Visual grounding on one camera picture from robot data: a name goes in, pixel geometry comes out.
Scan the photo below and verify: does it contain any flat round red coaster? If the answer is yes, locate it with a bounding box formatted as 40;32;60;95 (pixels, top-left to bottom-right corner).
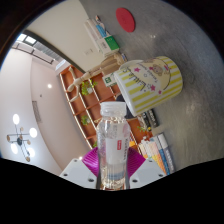
115;7;136;33

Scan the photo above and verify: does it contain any small white wall socket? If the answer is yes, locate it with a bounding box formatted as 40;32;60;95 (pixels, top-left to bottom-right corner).
84;47;95;57

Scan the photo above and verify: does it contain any window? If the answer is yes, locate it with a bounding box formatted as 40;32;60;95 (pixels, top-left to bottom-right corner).
16;33;38;46

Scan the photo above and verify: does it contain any grey curtain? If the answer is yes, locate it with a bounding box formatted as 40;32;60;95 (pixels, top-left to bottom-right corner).
11;41;56;66

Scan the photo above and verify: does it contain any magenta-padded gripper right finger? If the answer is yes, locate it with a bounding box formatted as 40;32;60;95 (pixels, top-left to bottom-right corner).
127;147;168;190

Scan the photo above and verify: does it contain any yellow striped white mug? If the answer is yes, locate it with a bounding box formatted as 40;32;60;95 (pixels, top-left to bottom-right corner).
113;55;184;118

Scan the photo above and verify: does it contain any stack of white boxes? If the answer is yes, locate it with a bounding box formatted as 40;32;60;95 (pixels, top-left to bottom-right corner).
83;14;111;51

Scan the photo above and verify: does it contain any wooden artist mannequin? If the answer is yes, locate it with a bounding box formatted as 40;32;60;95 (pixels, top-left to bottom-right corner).
66;53;129;103

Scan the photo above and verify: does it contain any small green white box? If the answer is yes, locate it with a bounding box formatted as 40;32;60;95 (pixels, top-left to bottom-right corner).
99;34;121;56

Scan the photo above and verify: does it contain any wooden shelf unit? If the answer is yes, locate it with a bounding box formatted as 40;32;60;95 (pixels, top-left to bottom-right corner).
59;64;154;158

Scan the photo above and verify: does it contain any stack of colourful books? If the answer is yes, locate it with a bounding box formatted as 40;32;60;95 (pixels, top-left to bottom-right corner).
138;133;176;176

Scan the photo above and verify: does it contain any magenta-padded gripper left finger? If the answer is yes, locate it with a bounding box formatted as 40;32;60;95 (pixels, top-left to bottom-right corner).
59;147;101;190

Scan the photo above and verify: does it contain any branched ceiling lamp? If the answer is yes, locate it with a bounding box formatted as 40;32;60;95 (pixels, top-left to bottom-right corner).
6;113;39;163

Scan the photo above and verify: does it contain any stack of dark books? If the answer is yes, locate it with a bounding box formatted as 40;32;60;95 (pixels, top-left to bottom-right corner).
141;108;159;129

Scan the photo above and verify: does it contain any green and white carton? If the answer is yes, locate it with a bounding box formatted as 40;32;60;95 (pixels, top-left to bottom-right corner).
102;73;118;88

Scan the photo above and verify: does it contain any clear plastic water bottle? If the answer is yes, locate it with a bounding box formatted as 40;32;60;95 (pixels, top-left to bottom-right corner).
96;101;132;191

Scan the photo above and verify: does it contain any dark chair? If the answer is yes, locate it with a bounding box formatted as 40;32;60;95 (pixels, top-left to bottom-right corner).
114;94;136;120

